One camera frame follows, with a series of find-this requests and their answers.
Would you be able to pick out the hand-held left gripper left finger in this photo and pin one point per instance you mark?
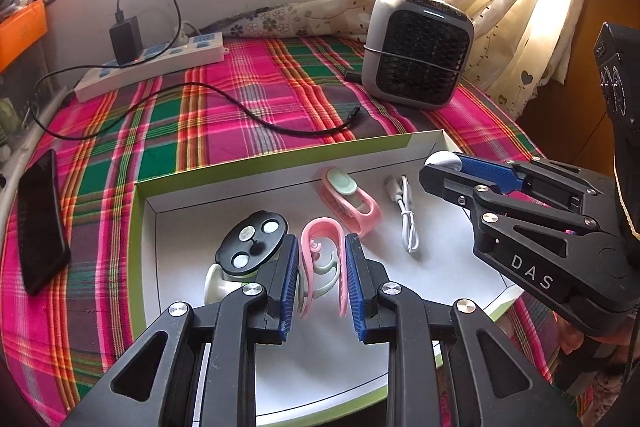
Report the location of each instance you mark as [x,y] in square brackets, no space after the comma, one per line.
[289,287]

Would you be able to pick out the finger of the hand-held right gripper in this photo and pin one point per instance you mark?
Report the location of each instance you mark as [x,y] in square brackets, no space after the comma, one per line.
[450,184]
[487,172]

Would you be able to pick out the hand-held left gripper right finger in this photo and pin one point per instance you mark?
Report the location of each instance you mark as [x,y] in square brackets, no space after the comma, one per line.
[355,287]

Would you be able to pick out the white round suction hook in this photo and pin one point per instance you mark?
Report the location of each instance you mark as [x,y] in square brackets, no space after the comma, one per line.
[445,159]

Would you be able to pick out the pink clip curled hook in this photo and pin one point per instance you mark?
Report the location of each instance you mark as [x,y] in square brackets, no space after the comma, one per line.
[312,237]

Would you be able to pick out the black and white suction holder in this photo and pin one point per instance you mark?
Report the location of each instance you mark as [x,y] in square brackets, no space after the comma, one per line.
[250,247]

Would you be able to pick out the pink clip with green button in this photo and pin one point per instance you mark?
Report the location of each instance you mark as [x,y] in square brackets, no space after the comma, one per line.
[357,214]

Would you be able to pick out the green and white cardboard box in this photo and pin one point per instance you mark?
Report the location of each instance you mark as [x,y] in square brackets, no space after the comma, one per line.
[440,267]

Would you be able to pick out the person's right forearm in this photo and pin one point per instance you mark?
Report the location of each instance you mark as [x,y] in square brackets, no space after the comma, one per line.
[612,357]

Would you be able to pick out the person's right hand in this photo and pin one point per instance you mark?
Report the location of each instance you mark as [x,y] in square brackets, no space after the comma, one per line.
[567,334]

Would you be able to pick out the grey space heater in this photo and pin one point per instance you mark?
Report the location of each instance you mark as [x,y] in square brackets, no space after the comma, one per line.
[415,52]

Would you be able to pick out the black heater plug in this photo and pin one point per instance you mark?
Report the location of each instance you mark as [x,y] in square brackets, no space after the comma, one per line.
[353,75]

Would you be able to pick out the cream heart pattern curtain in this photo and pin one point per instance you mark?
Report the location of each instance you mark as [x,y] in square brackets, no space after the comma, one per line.
[530,7]

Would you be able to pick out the floral cloth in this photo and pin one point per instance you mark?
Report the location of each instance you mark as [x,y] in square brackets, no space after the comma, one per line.
[300,14]

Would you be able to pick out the black smartphone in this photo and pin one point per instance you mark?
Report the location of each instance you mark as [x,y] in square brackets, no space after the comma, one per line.
[42,227]

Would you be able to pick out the white power strip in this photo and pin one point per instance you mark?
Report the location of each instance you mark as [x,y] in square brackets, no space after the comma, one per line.
[165,62]

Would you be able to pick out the black charger adapter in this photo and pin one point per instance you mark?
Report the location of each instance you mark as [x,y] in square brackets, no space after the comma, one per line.
[125,39]

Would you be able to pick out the orange box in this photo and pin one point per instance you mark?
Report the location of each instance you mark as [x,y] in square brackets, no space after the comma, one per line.
[22,32]

